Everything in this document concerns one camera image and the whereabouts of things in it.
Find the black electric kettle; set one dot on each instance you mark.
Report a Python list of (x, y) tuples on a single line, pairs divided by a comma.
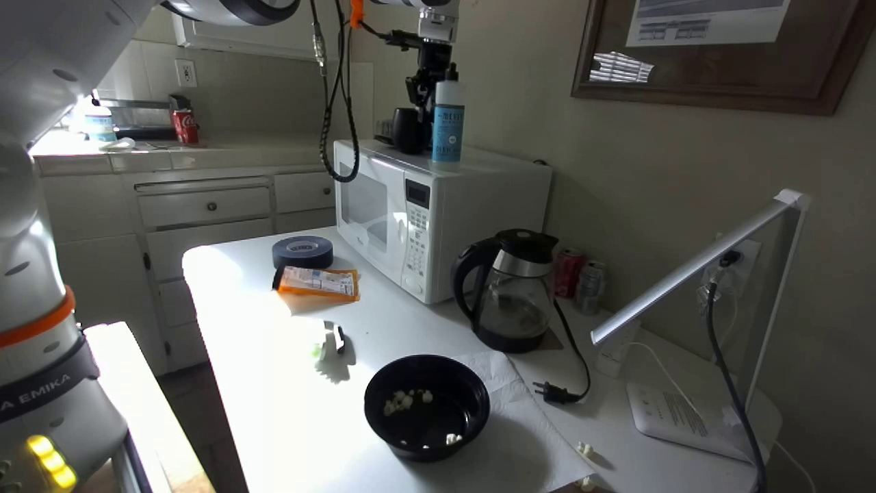
[(501, 288)]

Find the wooden framed notice board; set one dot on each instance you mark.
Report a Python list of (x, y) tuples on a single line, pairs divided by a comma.
[(766, 57)]

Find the white microwave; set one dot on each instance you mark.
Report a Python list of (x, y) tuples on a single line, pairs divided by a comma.
[(412, 217)]

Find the red soda can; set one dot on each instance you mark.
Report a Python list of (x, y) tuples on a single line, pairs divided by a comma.
[(568, 270)]

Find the black mug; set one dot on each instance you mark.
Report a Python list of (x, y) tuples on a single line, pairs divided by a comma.
[(408, 131)]

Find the orange snack packet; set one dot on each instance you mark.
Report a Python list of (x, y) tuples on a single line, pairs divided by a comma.
[(317, 283)]

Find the white desk lamp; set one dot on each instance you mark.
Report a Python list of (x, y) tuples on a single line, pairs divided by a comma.
[(717, 425)]

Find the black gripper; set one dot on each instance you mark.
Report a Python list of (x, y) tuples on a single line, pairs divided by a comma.
[(430, 66)]

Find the white kitchen cabinet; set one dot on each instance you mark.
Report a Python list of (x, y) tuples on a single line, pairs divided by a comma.
[(123, 224)]

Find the black bowl with popcorn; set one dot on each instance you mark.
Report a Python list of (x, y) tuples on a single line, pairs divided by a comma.
[(424, 406)]

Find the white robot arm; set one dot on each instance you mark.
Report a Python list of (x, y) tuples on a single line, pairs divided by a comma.
[(308, 29)]

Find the black round lid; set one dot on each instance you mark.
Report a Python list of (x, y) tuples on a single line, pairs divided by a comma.
[(302, 250)]

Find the silver soda can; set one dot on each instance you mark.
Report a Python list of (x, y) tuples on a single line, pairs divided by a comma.
[(588, 287)]

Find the blue white spray can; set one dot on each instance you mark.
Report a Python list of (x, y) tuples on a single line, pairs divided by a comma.
[(446, 121)]

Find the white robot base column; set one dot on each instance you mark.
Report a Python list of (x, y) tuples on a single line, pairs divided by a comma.
[(55, 420)]

